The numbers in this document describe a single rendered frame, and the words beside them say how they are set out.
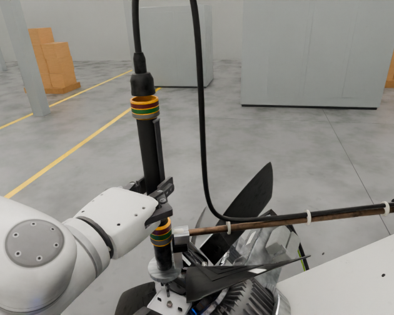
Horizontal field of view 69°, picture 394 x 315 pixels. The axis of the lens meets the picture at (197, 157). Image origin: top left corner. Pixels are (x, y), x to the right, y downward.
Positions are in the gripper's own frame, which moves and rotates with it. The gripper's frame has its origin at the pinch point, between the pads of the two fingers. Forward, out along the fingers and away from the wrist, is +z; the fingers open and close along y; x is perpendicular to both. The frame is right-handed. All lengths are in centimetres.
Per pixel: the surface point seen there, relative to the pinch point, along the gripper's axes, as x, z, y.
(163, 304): -32.1, -0.4, -1.4
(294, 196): -150, 236, -5
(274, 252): -38, 32, 16
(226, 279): -9.1, -5.9, 16.2
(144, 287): -42.6, 7.9, -14.6
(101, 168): -150, 198, -244
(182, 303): -32.1, 1.7, 2.3
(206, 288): -8.9, -8.9, 14.3
